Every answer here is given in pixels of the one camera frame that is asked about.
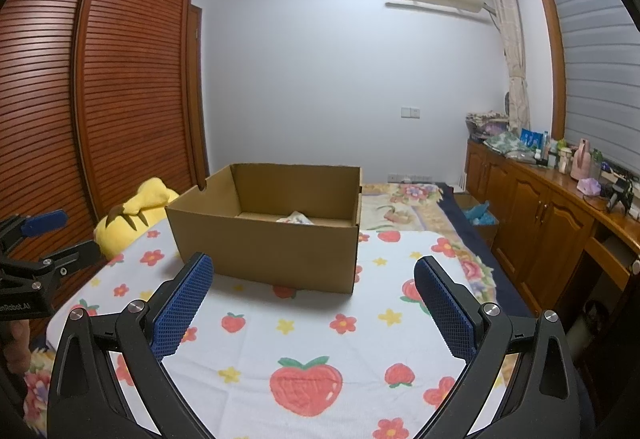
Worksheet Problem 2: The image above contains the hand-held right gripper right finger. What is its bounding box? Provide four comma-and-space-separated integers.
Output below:
414, 255, 596, 439

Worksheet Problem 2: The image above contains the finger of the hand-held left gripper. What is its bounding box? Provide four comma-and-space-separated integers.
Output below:
20, 240, 101, 281
0, 210, 69, 265

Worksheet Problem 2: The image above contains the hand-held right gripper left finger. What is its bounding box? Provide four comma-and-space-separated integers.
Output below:
47, 253, 215, 439

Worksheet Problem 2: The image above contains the cardboard box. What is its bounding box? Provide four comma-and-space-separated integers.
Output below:
165, 163, 363, 296

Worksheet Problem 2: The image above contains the white pouch blue print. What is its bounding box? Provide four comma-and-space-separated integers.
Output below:
277, 210, 316, 225

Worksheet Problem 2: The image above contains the person's left hand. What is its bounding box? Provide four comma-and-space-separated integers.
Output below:
7, 319, 33, 377

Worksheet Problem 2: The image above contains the yellow plush toy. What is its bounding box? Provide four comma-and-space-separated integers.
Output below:
94, 177, 181, 256

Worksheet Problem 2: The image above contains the wooden sideboard cabinet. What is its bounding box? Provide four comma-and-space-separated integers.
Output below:
465, 139, 640, 335

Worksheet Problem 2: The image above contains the strawberry flower printed blanket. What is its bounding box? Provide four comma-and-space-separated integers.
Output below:
47, 214, 506, 439

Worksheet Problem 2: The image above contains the wooden slatted wardrobe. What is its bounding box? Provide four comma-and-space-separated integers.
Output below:
0, 0, 208, 350

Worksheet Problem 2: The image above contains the green patterned cloth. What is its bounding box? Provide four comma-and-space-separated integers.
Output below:
482, 133, 535, 160

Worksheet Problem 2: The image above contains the pile of folded cloth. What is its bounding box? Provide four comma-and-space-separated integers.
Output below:
465, 111, 511, 142

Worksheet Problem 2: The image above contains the black device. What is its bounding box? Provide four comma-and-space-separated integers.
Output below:
605, 179, 635, 214

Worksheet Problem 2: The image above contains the beige patterned curtain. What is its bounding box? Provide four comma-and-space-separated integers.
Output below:
484, 0, 532, 132

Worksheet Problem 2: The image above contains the grey window blind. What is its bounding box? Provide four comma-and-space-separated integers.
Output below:
542, 0, 640, 184

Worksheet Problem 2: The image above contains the wooden window frame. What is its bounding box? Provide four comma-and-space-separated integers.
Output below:
530, 0, 571, 142

